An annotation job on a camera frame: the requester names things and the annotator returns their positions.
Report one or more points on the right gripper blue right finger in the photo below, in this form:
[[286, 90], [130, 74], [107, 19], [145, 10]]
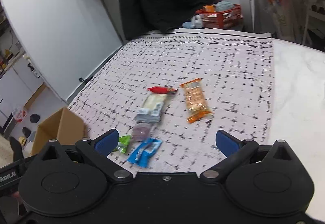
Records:
[[237, 152]]

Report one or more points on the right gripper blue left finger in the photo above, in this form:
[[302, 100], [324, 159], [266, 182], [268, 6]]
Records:
[[95, 153]]

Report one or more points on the black sock foot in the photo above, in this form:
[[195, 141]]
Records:
[[16, 148]]

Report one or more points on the small green snack packet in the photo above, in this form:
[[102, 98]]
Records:
[[123, 144]]

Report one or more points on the brown cardboard box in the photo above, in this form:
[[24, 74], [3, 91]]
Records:
[[64, 126]]

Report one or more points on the white blue snack packet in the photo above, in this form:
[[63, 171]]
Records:
[[143, 153]]

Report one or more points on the pink snack packet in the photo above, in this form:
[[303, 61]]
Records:
[[141, 131]]

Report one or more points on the orange cracker packet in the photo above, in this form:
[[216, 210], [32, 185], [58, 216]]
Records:
[[195, 100]]

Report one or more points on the white cheese stick packet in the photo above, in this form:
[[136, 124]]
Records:
[[150, 111]]

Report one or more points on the red snack packet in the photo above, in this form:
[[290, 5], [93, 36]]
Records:
[[162, 90]]

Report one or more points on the white black patterned bedspread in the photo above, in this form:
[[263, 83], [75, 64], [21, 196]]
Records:
[[237, 80]]

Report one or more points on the red plastic basket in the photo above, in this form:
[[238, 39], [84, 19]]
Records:
[[223, 19]]

